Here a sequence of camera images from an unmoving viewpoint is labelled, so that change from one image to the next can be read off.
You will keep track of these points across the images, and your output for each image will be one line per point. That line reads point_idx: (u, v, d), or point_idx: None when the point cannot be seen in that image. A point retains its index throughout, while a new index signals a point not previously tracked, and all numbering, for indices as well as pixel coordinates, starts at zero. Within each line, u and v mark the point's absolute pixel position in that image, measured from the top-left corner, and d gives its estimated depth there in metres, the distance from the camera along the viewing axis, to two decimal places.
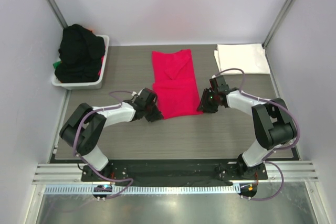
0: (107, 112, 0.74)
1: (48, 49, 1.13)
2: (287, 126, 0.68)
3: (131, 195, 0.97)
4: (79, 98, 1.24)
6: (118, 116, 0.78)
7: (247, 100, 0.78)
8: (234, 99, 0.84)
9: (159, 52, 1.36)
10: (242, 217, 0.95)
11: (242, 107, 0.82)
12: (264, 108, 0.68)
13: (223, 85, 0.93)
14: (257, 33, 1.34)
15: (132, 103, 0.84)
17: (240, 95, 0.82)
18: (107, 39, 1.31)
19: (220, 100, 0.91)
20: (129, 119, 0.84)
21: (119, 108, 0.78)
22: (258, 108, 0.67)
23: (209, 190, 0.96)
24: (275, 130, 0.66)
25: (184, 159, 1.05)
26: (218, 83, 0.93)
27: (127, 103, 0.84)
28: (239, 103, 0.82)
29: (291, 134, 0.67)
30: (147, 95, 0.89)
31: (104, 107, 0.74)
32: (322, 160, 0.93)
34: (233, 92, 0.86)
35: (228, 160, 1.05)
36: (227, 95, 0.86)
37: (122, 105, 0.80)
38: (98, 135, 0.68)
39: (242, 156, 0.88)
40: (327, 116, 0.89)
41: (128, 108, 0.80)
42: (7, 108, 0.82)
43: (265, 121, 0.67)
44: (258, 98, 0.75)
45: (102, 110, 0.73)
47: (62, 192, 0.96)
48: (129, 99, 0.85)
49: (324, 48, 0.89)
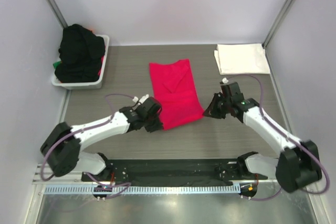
0: (90, 133, 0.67)
1: (48, 49, 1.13)
2: (313, 171, 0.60)
3: (131, 195, 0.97)
4: (79, 98, 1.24)
6: (105, 132, 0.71)
7: (272, 132, 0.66)
8: (252, 120, 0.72)
9: (156, 64, 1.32)
10: (243, 217, 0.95)
11: (261, 131, 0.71)
12: (294, 155, 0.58)
13: (238, 94, 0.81)
14: (257, 33, 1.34)
15: (128, 113, 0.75)
17: (261, 119, 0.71)
18: (107, 38, 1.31)
19: (234, 113, 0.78)
20: (124, 131, 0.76)
21: (107, 124, 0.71)
22: (287, 155, 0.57)
23: (208, 190, 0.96)
24: (301, 179, 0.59)
25: (185, 159, 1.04)
26: (231, 92, 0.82)
27: (122, 113, 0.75)
28: (257, 126, 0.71)
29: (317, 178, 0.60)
30: (149, 105, 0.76)
31: (84, 128, 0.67)
32: (322, 160, 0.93)
34: (253, 109, 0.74)
35: (228, 160, 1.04)
36: (244, 113, 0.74)
37: (111, 119, 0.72)
38: (74, 159, 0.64)
39: (245, 159, 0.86)
40: (327, 116, 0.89)
41: (120, 121, 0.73)
42: (7, 108, 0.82)
43: (293, 170, 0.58)
44: (287, 136, 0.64)
45: (81, 130, 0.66)
47: (62, 192, 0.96)
48: (127, 108, 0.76)
49: (324, 48, 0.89)
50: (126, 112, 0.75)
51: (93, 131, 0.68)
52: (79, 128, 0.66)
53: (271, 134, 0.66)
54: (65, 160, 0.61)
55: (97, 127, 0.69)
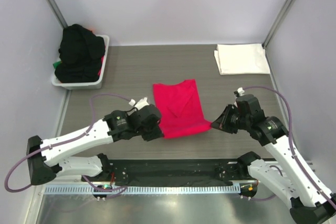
0: (59, 150, 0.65)
1: (48, 49, 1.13)
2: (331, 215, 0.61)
3: (131, 195, 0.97)
4: (79, 98, 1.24)
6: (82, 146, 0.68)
7: (303, 180, 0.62)
8: (280, 155, 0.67)
9: (160, 84, 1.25)
10: (243, 217, 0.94)
11: (285, 168, 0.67)
12: (323, 211, 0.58)
13: (259, 112, 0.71)
14: (257, 33, 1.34)
15: (114, 123, 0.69)
17: (291, 158, 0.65)
18: (107, 38, 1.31)
19: (257, 136, 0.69)
20: (110, 141, 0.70)
21: (83, 138, 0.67)
22: (317, 212, 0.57)
23: (209, 190, 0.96)
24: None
25: (184, 159, 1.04)
26: (251, 109, 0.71)
27: (105, 123, 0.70)
28: (284, 161, 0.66)
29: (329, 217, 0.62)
30: (145, 116, 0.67)
31: (52, 144, 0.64)
32: (322, 160, 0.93)
34: (281, 140, 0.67)
35: (228, 160, 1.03)
36: (271, 144, 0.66)
37: (88, 132, 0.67)
38: (50, 172, 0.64)
39: (250, 166, 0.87)
40: (327, 117, 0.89)
41: (98, 135, 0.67)
42: (7, 107, 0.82)
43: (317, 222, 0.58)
44: (319, 191, 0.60)
45: (49, 147, 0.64)
47: (62, 192, 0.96)
48: (114, 116, 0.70)
49: (324, 48, 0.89)
50: (112, 120, 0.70)
51: (62, 148, 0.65)
52: (48, 145, 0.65)
53: (301, 181, 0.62)
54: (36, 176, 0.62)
55: (69, 142, 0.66)
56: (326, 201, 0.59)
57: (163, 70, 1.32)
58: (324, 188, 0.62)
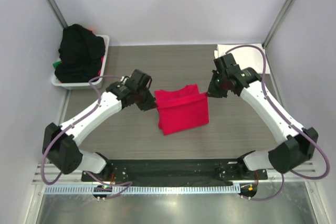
0: (81, 125, 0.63)
1: (48, 49, 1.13)
2: (306, 155, 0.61)
3: (131, 195, 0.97)
4: (79, 98, 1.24)
6: (98, 119, 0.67)
7: (275, 117, 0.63)
8: (253, 98, 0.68)
9: (162, 91, 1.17)
10: (242, 217, 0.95)
11: (259, 110, 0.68)
12: (294, 141, 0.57)
13: (234, 66, 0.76)
14: (257, 33, 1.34)
15: (117, 89, 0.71)
17: (263, 99, 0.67)
18: (107, 38, 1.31)
19: (232, 86, 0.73)
20: (118, 109, 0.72)
21: (96, 109, 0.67)
22: (289, 144, 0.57)
23: (209, 190, 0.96)
24: (295, 163, 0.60)
25: (185, 159, 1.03)
26: (227, 64, 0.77)
27: (109, 92, 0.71)
28: (257, 105, 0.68)
29: (307, 158, 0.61)
30: (138, 77, 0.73)
31: (73, 122, 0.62)
32: (322, 160, 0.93)
34: (254, 85, 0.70)
35: (228, 160, 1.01)
36: (244, 88, 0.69)
37: (100, 103, 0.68)
38: (79, 153, 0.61)
39: (244, 158, 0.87)
40: (327, 117, 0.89)
41: (109, 103, 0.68)
42: (7, 107, 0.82)
43: (292, 157, 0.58)
44: (290, 125, 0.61)
45: (71, 126, 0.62)
47: (62, 192, 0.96)
48: (114, 85, 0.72)
49: (323, 48, 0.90)
50: (114, 89, 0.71)
51: (84, 123, 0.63)
52: (69, 124, 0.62)
53: (273, 119, 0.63)
54: (68, 158, 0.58)
55: (87, 117, 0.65)
56: (297, 133, 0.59)
57: (163, 70, 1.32)
58: (296, 122, 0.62)
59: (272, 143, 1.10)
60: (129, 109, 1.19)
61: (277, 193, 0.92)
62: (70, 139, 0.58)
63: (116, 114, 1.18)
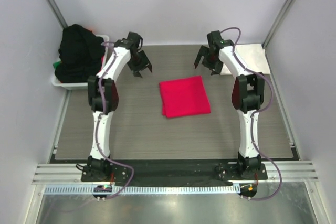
0: (112, 71, 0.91)
1: (48, 49, 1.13)
2: (256, 95, 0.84)
3: (131, 195, 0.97)
4: (79, 98, 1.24)
6: (118, 65, 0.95)
7: (235, 66, 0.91)
8: (225, 55, 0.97)
9: (166, 83, 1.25)
10: (243, 217, 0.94)
11: (229, 65, 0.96)
12: (245, 78, 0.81)
13: (219, 38, 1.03)
14: (257, 33, 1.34)
15: (122, 43, 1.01)
17: (231, 54, 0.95)
18: (107, 38, 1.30)
19: (213, 50, 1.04)
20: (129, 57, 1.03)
21: (116, 59, 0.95)
22: (241, 79, 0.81)
23: (209, 190, 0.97)
24: (247, 98, 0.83)
25: (185, 159, 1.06)
26: (213, 36, 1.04)
27: (118, 46, 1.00)
28: (228, 60, 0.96)
29: (259, 99, 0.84)
30: (134, 36, 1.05)
31: (106, 70, 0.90)
32: (322, 160, 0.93)
34: (227, 48, 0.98)
35: (228, 160, 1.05)
36: (220, 49, 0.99)
37: (116, 55, 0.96)
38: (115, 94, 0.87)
39: (243, 152, 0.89)
40: (327, 116, 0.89)
41: (122, 53, 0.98)
42: (7, 107, 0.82)
43: (243, 90, 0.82)
44: (244, 68, 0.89)
45: (105, 73, 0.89)
47: (62, 192, 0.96)
48: (119, 41, 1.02)
49: (323, 48, 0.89)
50: (120, 44, 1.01)
51: (113, 69, 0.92)
52: (103, 72, 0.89)
53: (234, 66, 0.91)
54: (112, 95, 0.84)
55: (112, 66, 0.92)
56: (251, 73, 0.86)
57: (163, 70, 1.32)
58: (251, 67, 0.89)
59: (273, 143, 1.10)
60: (129, 109, 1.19)
61: (280, 184, 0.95)
62: (110, 81, 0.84)
63: (116, 114, 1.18)
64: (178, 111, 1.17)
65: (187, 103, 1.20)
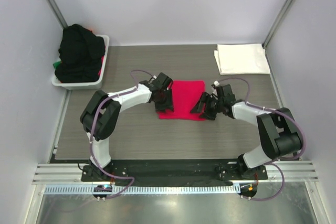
0: (124, 97, 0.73)
1: (48, 49, 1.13)
2: (294, 136, 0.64)
3: (131, 195, 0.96)
4: (79, 98, 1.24)
6: (133, 100, 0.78)
7: (252, 110, 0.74)
8: (237, 109, 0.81)
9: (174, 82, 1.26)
10: (242, 217, 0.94)
11: (249, 118, 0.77)
12: (269, 116, 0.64)
13: (230, 94, 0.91)
14: (257, 33, 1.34)
15: (148, 85, 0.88)
17: (245, 106, 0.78)
18: (107, 39, 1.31)
19: (226, 112, 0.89)
20: (146, 100, 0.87)
21: (135, 92, 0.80)
22: (263, 118, 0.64)
23: (209, 190, 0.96)
24: (282, 140, 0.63)
25: (185, 159, 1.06)
26: (224, 93, 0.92)
27: (143, 85, 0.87)
28: (243, 112, 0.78)
29: (298, 144, 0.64)
30: (164, 79, 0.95)
31: (119, 93, 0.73)
32: (322, 160, 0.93)
34: (238, 104, 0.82)
35: (228, 160, 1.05)
36: (232, 106, 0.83)
37: (137, 88, 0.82)
38: (115, 121, 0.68)
39: (244, 156, 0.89)
40: (327, 117, 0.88)
41: (145, 90, 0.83)
42: (7, 107, 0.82)
43: (271, 131, 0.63)
44: (263, 108, 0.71)
45: (117, 96, 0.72)
47: (62, 192, 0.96)
48: (146, 82, 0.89)
49: (323, 48, 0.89)
50: (146, 84, 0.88)
51: (126, 96, 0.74)
52: (115, 94, 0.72)
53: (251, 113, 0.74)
54: (111, 119, 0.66)
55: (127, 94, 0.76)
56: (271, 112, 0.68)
57: (163, 70, 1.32)
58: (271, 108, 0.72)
59: None
60: (129, 109, 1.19)
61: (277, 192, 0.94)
62: (117, 104, 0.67)
63: None
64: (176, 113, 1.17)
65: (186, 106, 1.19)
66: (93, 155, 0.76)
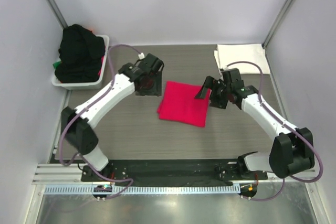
0: (95, 108, 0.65)
1: (48, 49, 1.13)
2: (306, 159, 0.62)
3: (131, 195, 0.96)
4: (79, 98, 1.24)
6: (109, 104, 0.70)
7: (269, 119, 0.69)
8: (250, 105, 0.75)
9: (173, 83, 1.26)
10: (242, 217, 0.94)
11: (260, 121, 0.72)
12: (288, 140, 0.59)
13: (239, 81, 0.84)
14: (257, 33, 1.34)
15: (130, 71, 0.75)
17: (260, 106, 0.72)
18: (107, 38, 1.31)
19: (233, 99, 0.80)
20: (132, 91, 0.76)
21: (111, 92, 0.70)
22: (282, 141, 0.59)
23: (209, 191, 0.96)
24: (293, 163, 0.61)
25: (185, 159, 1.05)
26: (232, 78, 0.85)
27: (122, 74, 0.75)
28: (255, 113, 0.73)
29: (308, 166, 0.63)
30: (153, 62, 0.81)
31: (87, 106, 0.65)
32: (322, 160, 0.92)
34: (251, 96, 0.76)
35: (228, 160, 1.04)
36: (243, 98, 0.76)
37: (113, 86, 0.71)
38: (92, 136, 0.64)
39: (244, 157, 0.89)
40: (327, 117, 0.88)
41: (123, 85, 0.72)
42: (7, 107, 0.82)
43: (287, 156, 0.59)
44: (283, 124, 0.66)
45: (86, 110, 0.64)
47: (62, 192, 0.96)
48: (127, 66, 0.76)
49: (323, 48, 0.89)
50: (126, 71, 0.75)
51: (97, 106, 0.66)
52: (83, 108, 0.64)
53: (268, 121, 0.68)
54: (84, 140, 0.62)
55: (100, 102, 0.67)
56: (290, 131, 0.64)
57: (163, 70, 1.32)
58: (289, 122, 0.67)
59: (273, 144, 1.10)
60: (129, 110, 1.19)
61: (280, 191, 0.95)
62: (86, 122, 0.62)
63: (116, 114, 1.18)
64: (175, 114, 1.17)
65: (186, 107, 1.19)
66: (86, 162, 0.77)
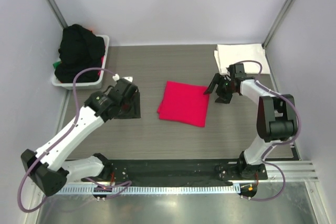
0: (56, 150, 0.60)
1: (48, 49, 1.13)
2: (289, 122, 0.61)
3: (131, 195, 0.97)
4: (79, 98, 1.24)
6: (73, 141, 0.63)
7: (258, 89, 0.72)
8: (245, 85, 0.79)
9: (174, 83, 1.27)
10: (243, 217, 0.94)
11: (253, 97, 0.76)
12: (271, 99, 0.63)
13: (242, 73, 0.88)
14: (257, 33, 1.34)
15: (96, 104, 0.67)
17: (253, 85, 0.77)
18: (107, 38, 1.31)
19: (234, 86, 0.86)
20: (102, 123, 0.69)
21: (73, 129, 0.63)
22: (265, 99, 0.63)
23: (209, 190, 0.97)
24: (274, 124, 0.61)
25: (185, 159, 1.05)
26: (236, 70, 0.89)
27: (88, 107, 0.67)
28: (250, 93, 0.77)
29: (291, 131, 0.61)
30: (124, 88, 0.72)
31: (46, 149, 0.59)
32: (322, 160, 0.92)
34: (247, 81, 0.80)
35: (228, 160, 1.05)
36: (242, 82, 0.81)
37: (76, 122, 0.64)
38: (57, 179, 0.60)
39: (244, 152, 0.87)
40: (327, 116, 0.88)
41: (88, 120, 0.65)
42: (7, 107, 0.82)
43: (268, 113, 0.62)
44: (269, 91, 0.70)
45: (45, 154, 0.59)
47: (62, 192, 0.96)
48: (94, 98, 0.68)
49: (323, 47, 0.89)
50: (92, 103, 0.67)
51: (59, 147, 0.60)
52: (43, 152, 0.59)
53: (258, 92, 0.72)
54: (47, 185, 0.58)
55: (62, 141, 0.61)
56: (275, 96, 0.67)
57: (163, 70, 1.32)
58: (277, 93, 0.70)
59: None
60: None
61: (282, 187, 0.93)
62: (45, 167, 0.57)
63: None
64: (175, 114, 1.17)
65: (186, 107, 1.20)
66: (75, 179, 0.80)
